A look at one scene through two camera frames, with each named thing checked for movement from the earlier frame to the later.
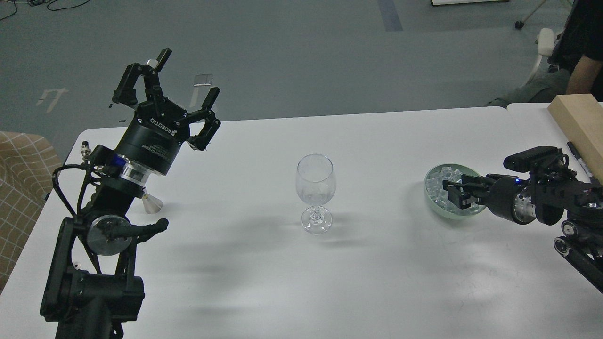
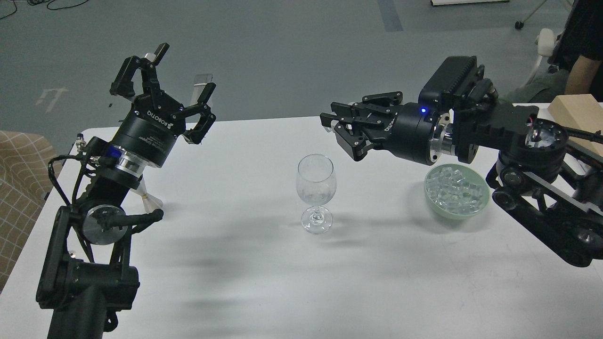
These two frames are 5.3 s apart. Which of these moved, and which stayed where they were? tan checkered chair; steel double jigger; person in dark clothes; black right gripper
Moved: black right gripper
Stayed: steel double jigger; tan checkered chair; person in dark clothes
